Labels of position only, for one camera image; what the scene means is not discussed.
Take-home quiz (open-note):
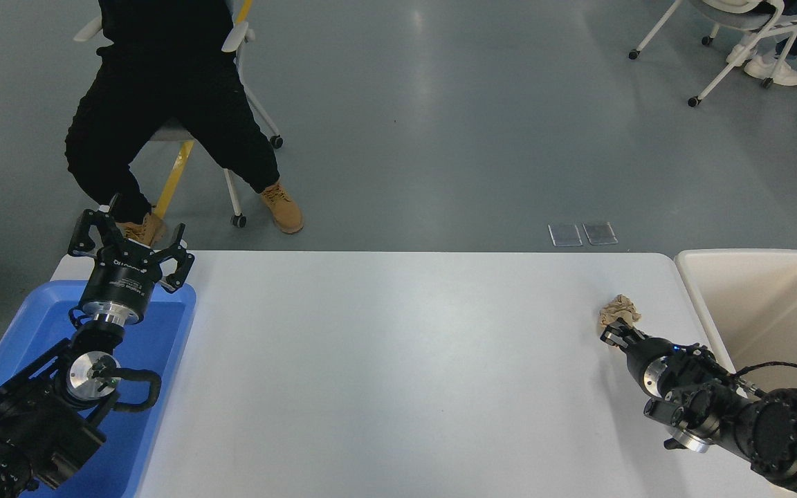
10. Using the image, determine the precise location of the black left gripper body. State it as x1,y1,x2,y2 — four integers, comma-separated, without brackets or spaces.
80,248,165,323

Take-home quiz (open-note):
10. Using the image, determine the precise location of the white office chair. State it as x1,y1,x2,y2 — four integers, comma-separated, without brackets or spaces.
629,0,797,109
73,0,285,228

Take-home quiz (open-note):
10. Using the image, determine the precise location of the tan paper ball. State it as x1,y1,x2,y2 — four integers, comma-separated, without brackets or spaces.
598,294,643,330

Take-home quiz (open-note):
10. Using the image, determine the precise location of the large pale plastic bin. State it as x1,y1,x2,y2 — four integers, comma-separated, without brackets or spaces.
674,248,797,498

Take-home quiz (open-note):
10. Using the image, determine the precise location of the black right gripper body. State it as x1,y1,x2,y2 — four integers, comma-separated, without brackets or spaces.
621,337,684,389

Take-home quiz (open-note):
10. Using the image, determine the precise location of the seated person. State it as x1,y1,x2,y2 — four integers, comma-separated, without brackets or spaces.
65,0,305,248
726,0,797,88

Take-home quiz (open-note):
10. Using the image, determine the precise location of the clear floor plate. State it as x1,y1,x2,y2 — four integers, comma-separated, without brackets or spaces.
548,223,584,248
582,221,619,247

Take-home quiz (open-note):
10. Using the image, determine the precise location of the blue plastic tray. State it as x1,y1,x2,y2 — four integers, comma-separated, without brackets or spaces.
0,279,198,498

